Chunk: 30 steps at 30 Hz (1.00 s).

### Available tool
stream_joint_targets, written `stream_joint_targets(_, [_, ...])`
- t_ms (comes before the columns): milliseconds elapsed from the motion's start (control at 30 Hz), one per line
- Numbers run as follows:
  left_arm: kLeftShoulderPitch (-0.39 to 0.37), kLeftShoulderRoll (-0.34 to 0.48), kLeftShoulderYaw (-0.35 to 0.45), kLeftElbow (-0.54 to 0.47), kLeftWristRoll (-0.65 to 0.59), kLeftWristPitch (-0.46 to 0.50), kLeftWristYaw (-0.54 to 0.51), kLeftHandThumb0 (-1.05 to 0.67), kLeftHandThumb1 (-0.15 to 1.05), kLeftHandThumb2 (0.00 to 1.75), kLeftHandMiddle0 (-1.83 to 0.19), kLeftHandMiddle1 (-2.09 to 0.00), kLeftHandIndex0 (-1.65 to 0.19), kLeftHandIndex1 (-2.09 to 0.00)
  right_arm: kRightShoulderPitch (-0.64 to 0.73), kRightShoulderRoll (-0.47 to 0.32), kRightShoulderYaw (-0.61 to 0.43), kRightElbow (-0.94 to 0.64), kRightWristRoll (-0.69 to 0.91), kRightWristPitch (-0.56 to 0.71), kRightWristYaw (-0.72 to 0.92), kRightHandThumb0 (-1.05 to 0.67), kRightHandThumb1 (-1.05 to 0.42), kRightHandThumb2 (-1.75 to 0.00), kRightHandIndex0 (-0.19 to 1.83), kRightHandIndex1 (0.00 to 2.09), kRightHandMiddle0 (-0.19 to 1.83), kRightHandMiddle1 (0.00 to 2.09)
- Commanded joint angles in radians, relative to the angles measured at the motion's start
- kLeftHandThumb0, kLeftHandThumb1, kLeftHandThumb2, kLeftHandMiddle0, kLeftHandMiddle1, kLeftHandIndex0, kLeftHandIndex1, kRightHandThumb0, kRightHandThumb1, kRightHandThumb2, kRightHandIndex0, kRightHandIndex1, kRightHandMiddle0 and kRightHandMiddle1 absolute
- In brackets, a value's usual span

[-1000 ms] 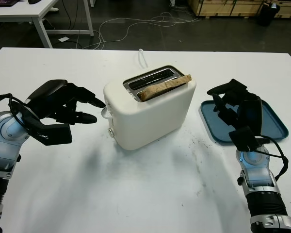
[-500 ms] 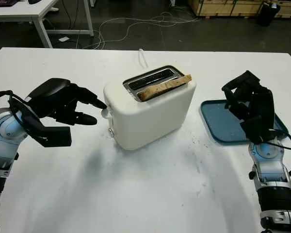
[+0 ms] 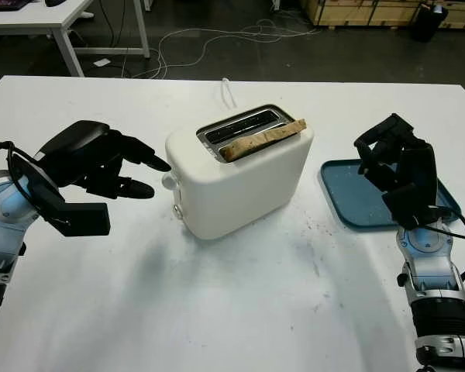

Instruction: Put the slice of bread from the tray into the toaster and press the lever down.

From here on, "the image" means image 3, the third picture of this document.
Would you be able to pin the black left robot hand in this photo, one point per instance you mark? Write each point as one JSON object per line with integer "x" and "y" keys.
{"x": 81, "y": 151}

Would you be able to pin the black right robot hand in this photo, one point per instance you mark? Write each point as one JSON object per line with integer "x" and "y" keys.
{"x": 414, "y": 159}

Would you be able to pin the white toaster lever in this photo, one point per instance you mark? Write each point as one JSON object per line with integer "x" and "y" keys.
{"x": 169, "y": 181}

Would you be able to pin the brown bread slice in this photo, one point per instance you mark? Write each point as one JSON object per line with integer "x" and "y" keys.
{"x": 255, "y": 141}

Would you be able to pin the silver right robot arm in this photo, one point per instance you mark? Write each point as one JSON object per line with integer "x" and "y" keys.
{"x": 434, "y": 279}

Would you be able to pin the blue plastic tray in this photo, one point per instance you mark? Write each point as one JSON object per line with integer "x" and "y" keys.
{"x": 345, "y": 193}

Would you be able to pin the chrome toaster dial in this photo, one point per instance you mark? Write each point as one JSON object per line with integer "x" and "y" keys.
{"x": 177, "y": 210}

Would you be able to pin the cream white two-slot toaster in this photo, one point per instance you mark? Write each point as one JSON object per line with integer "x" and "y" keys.
{"x": 248, "y": 186}

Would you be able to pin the white paper scrap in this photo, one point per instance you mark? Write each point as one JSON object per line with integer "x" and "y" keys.
{"x": 101, "y": 62}

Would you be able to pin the black waste bin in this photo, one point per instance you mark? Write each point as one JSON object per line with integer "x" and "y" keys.
{"x": 428, "y": 25}

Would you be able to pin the white shoe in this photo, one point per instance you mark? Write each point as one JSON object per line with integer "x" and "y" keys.
{"x": 87, "y": 14}

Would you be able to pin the white office desk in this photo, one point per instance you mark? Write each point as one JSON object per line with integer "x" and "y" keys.
{"x": 62, "y": 14}

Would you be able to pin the black keyboard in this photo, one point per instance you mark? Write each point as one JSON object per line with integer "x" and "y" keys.
{"x": 4, "y": 4}

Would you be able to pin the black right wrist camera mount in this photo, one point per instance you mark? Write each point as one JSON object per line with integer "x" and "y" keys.
{"x": 408, "y": 205}

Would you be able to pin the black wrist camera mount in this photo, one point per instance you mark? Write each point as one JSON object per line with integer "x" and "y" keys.
{"x": 408, "y": 205}
{"x": 81, "y": 221}

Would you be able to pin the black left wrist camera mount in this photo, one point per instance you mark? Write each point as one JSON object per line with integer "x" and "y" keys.
{"x": 81, "y": 221}

